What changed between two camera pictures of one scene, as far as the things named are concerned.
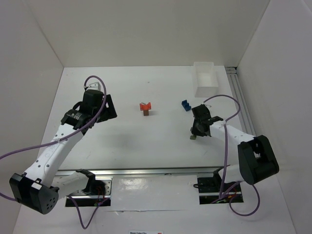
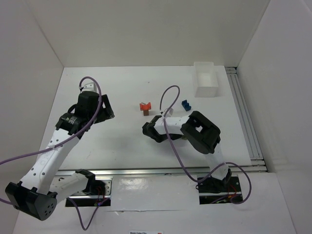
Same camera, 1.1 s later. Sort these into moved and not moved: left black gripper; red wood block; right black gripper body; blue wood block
Moved: right black gripper body
Not moved: blue wood block; left black gripper; red wood block
